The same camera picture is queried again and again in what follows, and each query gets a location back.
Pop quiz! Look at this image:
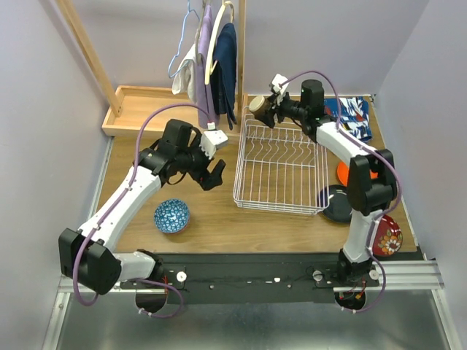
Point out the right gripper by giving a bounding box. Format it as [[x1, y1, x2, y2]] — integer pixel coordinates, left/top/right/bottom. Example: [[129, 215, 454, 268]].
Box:
[[255, 89, 308, 129]]

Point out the white metal cup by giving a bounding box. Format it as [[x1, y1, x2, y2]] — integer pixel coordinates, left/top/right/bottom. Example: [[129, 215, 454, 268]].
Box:
[[249, 96, 267, 120]]

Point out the blue patterned bowl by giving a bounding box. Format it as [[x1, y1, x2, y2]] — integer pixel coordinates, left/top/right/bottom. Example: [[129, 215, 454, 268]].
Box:
[[154, 198, 190, 234]]

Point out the white wire dish rack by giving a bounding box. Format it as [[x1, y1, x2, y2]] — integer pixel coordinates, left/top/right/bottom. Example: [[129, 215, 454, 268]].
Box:
[[233, 111, 329, 215]]

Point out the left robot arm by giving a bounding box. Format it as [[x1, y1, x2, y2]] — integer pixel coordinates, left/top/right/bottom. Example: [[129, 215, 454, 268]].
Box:
[[58, 119, 228, 295]]

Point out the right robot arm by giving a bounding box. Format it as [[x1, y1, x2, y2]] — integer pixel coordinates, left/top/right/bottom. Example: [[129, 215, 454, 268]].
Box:
[[250, 74, 400, 286]]

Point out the wooden clothes rack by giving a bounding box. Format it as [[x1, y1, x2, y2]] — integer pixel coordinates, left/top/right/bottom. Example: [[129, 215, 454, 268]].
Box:
[[55, 1, 249, 143]]

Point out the navy hanging garment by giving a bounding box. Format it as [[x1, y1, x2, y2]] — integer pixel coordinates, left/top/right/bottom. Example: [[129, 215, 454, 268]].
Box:
[[210, 23, 237, 130]]

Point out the purple hanging garment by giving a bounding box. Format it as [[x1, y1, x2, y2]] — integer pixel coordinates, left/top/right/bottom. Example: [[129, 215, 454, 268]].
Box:
[[196, 4, 220, 130]]

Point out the cream wooden hanger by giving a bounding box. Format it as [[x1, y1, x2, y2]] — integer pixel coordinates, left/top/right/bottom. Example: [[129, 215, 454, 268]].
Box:
[[204, 1, 235, 85]]

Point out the blue patterned folded cloth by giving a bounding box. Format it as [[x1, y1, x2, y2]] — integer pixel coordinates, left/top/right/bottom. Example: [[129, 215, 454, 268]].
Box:
[[324, 96, 373, 143]]

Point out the grey hanger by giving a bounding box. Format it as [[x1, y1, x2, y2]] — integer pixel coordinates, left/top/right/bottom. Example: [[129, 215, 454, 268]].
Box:
[[194, 0, 212, 65]]

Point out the white hanging garment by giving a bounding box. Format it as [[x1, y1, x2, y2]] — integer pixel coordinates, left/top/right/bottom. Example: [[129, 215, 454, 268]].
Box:
[[171, 44, 197, 103]]

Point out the orange plate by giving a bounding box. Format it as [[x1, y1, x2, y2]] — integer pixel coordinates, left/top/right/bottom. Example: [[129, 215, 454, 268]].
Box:
[[336, 160, 379, 187]]

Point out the red floral plate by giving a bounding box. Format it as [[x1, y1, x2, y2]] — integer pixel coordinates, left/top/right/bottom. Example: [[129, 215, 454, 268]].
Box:
[[372, 215, 403, 257]]

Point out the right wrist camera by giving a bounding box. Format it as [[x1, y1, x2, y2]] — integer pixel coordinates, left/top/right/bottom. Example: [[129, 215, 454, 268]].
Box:
[[269, 74, 289, 106]]

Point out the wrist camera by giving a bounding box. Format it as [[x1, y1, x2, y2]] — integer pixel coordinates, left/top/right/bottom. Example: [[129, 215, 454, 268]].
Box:
[[269, 74, 289, 106], [200, 122, 228, 160]]

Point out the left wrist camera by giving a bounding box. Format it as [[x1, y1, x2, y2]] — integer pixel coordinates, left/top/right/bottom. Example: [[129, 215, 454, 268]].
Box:
[[200, 122, 228, 160]]

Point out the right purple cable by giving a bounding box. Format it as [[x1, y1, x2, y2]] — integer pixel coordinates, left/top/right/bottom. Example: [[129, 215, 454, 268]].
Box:
[[280, 70, 403, 315]]

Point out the purple cable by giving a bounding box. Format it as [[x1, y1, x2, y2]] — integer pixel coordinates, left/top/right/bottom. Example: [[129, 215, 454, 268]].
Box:
[[72, 102, 216, 319], [280, 70, 403, 315]]

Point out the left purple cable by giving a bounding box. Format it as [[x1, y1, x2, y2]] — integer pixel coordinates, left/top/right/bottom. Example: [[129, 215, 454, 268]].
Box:
[[72, 102, 216, 319]]

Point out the light blue wire hanger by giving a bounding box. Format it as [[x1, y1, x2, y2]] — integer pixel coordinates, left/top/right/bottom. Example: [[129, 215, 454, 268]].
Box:
[[167, 0, 201, 79]]

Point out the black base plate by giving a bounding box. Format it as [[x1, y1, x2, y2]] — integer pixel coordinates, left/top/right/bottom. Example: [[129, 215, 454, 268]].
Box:
[[120, 251, 380, 306]]

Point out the aluminium rail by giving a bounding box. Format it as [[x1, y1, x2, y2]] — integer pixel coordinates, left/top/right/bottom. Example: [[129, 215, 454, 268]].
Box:
[[58, 260, 444, 292]]

